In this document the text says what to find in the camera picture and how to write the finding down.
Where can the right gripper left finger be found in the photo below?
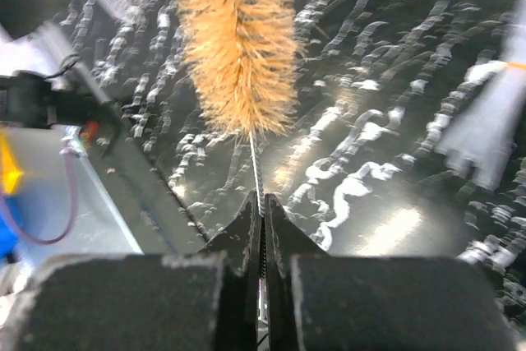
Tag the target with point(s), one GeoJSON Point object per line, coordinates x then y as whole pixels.
{"type": "Point", "coordinates": [202, 301]}

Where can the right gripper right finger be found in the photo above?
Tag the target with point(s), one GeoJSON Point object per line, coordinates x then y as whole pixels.
{"type": "Point", "coordinates": [320, 302]}

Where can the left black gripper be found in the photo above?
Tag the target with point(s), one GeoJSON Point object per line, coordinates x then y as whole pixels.
{"type": "Point", "coordinates": [29, 100]}

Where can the clear plastic pipettes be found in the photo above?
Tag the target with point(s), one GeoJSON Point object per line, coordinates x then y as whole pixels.
{"type": "Point", "coordinates": [481, 136]}

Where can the yellow plastic crate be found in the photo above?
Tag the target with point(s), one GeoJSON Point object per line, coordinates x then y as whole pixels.
{"type": "Point", "coordinates": [11, 171]}

